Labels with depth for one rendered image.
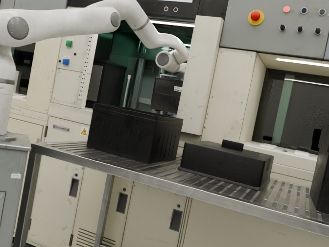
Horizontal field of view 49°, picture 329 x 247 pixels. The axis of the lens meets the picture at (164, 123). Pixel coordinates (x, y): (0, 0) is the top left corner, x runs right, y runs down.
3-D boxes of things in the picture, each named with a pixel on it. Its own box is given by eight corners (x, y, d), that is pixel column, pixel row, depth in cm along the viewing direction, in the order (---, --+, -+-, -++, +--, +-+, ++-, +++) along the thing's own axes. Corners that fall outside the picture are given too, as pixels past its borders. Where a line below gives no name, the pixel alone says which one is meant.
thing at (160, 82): (146, 114, 199) (155, 58, 196) (159, 114, 218) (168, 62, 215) (187, 123, 191) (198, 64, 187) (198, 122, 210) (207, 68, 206)
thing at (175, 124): (121, 144, 162) (128, 107, 162) (176, 159, 152) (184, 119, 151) (84, 146, 137) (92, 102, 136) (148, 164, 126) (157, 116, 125)
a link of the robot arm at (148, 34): (160, 4, 161) (190, 51, 181) (130, 21, 166) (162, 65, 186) (162, 14, 155) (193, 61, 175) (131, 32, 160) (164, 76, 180)
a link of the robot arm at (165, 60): (176, 52, 184) (161, 60, 187) (168, 46, 172) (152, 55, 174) (183, 66, 183) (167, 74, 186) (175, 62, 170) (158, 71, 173)
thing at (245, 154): (176, 169, 127) (183, 133, 126) (200, 162, 154) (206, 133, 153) (260, 191, 116) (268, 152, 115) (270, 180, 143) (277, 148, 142)
